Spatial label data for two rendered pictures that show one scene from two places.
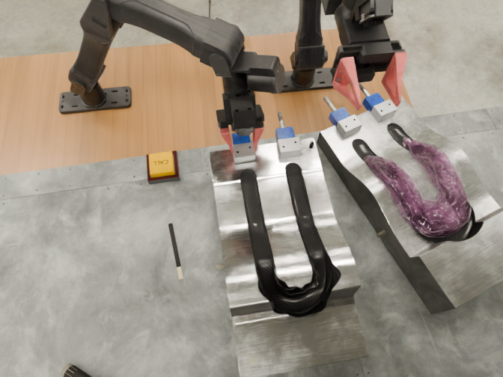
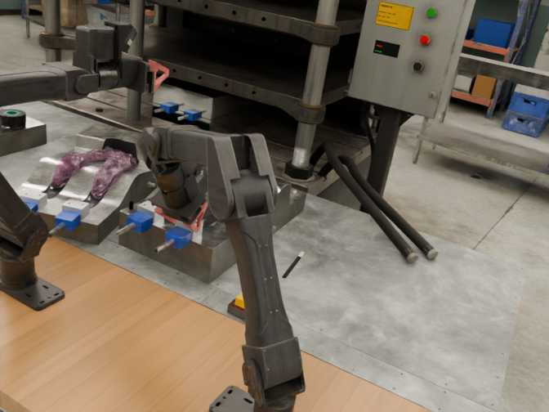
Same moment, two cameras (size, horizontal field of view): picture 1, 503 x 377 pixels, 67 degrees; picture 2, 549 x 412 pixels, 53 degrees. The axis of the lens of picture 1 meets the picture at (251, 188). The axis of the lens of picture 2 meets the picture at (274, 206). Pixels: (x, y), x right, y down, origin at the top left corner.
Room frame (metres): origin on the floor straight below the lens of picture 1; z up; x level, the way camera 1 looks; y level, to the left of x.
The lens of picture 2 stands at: (1.24, 0.77, 1.50)
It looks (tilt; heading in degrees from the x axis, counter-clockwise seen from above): 25 degrees down; 214
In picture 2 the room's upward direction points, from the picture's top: 9 degrees clockwise
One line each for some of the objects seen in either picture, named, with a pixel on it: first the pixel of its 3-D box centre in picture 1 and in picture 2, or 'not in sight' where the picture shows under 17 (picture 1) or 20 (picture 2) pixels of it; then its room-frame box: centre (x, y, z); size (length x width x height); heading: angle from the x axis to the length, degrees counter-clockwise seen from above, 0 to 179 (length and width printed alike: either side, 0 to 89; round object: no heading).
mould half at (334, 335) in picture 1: (281, 244); (223, 203); (0.23, -0.07, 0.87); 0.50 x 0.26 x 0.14; 10
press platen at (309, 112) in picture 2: not in sight; (223, 76); (-0.53, -0.79, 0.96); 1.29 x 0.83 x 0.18; 100
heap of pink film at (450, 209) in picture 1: (424, 182); (98, 162); (0.38, -0.40, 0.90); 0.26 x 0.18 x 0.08; 27
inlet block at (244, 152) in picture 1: (241, 138); (175, 239); (0.49, 0.03, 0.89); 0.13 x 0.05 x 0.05; 10
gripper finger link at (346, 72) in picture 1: (361, 83); (149, 73); (0.41, -0.17, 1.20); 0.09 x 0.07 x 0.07; 8
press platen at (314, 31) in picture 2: not in sight; (229, 17); (-0.53, -0.79, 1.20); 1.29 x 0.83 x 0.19; 100
